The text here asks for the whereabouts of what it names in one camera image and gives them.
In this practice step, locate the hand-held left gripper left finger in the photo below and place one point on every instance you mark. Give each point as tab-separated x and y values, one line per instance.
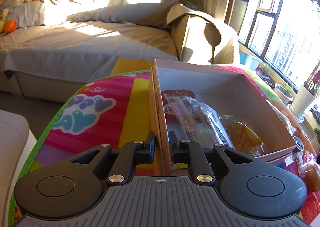
147	151

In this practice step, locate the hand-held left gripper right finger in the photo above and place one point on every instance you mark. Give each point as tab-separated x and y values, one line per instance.
175	151

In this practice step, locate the red patterned snack packet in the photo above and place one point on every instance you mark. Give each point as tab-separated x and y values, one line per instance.
180	94

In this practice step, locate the pink cardboard box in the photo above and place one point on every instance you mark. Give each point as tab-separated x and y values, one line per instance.
250	96

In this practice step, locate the clear long snack packet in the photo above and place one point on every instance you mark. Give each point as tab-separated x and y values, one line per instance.
200	116

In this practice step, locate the colourful play mat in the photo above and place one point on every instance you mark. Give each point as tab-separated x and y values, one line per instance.
105	121

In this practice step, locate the orange bread packet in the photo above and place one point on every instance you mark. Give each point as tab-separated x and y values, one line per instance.
240	134
311	172

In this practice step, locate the teal container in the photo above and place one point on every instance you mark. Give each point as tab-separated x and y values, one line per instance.
248	60

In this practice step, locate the brown cardboard box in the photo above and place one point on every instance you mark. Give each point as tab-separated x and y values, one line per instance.
192	34

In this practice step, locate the small clear sweet packet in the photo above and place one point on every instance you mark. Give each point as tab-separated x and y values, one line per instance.
293	159

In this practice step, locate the small potted plant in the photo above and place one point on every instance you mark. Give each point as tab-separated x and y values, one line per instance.
265	70
283	93

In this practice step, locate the beige bed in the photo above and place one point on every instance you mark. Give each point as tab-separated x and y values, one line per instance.
75	46

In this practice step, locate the white stool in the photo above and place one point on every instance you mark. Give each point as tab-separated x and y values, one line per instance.
12	154

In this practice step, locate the white ribbed plant pot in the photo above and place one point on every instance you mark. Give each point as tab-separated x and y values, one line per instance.
302	104

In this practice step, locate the grey pillow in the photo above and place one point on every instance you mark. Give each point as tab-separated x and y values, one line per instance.
135	9

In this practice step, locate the small green box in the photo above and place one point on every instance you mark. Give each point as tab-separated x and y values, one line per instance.
193	6

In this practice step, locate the potted tree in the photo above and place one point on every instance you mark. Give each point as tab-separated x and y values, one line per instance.
312	76

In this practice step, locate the orange toy ball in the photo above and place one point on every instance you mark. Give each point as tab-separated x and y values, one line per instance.
10	26

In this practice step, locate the yellow plush toy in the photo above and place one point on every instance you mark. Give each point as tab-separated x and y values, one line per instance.
3	20

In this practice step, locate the dark window frame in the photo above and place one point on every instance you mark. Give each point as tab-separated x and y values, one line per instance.
252	29

